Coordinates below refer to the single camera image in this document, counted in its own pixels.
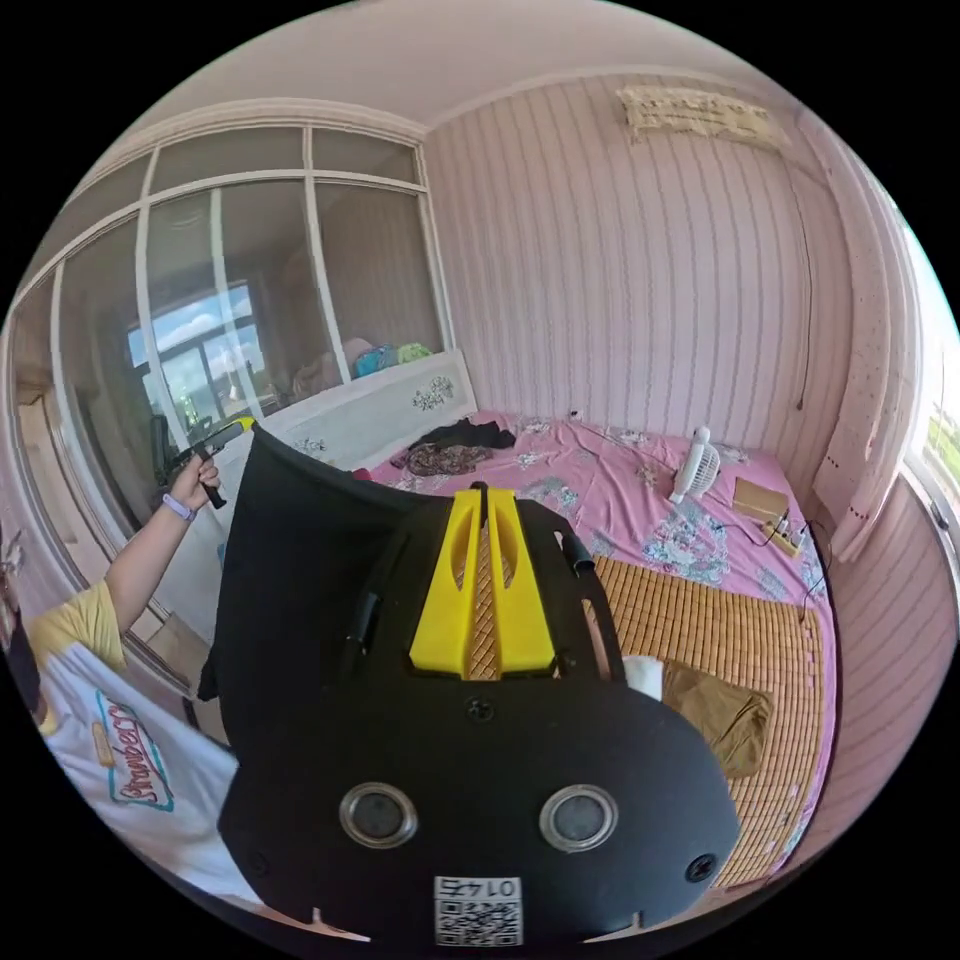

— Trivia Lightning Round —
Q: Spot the bed with pink floral sheet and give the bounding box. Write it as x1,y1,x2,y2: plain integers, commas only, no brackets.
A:
254,348,838,891

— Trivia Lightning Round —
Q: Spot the dark pile of clothes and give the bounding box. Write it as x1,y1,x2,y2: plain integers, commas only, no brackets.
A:
404,418,519,478

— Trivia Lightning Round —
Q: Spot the beige wall hanging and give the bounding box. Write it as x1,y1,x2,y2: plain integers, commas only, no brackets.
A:
616,84,790,148

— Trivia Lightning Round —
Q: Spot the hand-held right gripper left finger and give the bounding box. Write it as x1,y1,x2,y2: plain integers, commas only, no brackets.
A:
409,487,487,681

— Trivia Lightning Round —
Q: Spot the flat brown carton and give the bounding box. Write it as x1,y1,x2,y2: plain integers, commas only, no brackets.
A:
731,477,791,523

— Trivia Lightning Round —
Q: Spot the bright window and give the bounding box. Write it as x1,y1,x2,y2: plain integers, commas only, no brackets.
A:
896,217,960,543

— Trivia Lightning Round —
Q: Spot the small white fan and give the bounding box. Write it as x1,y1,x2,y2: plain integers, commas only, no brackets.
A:
668,425,723,505

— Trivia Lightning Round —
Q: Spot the white folded cloth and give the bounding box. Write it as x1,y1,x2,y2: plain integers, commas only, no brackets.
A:
620,654,666,703

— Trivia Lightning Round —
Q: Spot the tan brown garment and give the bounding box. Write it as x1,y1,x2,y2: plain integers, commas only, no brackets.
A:
662,663,775,781

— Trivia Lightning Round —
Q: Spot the colourful pile of clothes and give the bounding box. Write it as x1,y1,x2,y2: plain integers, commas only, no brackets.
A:
292,337,436,399

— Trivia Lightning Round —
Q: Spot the power strip with cables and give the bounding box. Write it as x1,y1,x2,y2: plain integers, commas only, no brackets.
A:
761,515,813,559

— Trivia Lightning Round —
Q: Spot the person's left hand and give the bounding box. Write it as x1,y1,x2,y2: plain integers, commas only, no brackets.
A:
170,453,222,513

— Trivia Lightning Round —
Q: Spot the black short sleeve shirt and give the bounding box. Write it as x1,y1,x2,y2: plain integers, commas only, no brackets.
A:
197,419,489,751

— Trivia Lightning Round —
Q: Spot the white framed glass partition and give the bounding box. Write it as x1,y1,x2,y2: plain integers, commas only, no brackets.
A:
0,123,460,680

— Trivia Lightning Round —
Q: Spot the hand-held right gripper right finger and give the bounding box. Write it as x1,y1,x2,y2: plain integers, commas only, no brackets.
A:
485,487,559,681

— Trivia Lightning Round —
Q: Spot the person's left forearm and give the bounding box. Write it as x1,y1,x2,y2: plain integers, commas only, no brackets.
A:
104,493,201,639

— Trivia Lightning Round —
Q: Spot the person's body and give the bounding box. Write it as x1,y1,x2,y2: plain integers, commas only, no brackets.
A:
0,517,264,909

